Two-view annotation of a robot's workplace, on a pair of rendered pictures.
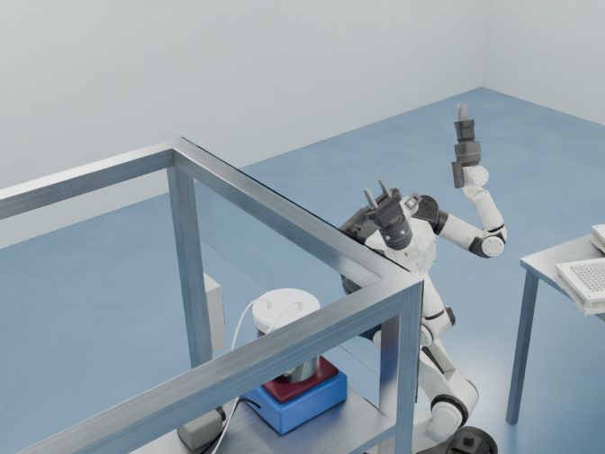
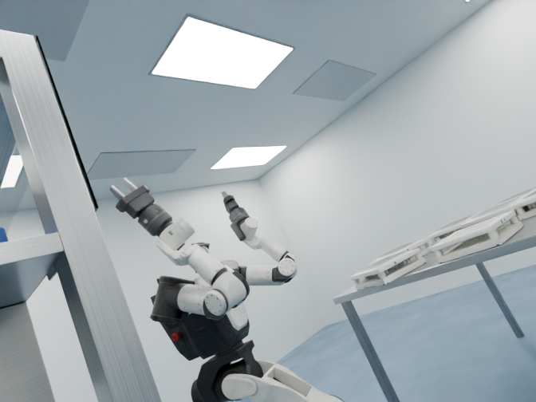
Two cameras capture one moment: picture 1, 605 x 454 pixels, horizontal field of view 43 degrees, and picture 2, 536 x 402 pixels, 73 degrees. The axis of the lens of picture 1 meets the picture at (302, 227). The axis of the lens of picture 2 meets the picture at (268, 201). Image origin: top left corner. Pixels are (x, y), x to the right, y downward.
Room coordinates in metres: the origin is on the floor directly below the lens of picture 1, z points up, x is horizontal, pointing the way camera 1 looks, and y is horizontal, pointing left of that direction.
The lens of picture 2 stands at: (0.77, -0.38, 1.09)
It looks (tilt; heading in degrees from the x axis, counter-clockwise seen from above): 12 degrees up; 348
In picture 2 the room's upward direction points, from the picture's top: 25 degrees counter-clockwise
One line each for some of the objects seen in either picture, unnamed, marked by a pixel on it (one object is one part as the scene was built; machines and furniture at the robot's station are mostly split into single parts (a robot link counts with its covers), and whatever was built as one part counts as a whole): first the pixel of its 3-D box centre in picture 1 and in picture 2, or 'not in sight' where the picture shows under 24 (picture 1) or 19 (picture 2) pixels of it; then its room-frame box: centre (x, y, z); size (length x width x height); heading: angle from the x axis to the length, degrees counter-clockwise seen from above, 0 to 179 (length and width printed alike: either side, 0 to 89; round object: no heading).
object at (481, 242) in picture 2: not in sight; (478, 242); (2.05, -1.34, 0.89); 0.24 x 0.24 x 0.02; 27
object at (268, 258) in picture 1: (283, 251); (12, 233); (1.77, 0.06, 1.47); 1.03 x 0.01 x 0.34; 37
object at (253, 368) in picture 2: not in sight; (224, 376); (2.33, -0.27, 0.83); 0.28 x 0.13 x 0.18; 59
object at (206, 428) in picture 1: (203, 423); not in sight; (1.30, 0.24, 1.31); 0.10 x 0.07 x 0.06; 127
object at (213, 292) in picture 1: (203, 309); not in sight; (2.22, 0.35, 0.98); 0.17 x 0.06 x 0.26; 37
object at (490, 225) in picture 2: not in sight; (472, 230); (2.05, -1.34, 0.94); 0.25 x 0.24 x 0.02; 27
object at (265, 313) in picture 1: (287, 333); not in sight; (1.42, 0.04, 1.46); 0.15 x 0.15 x 0.19
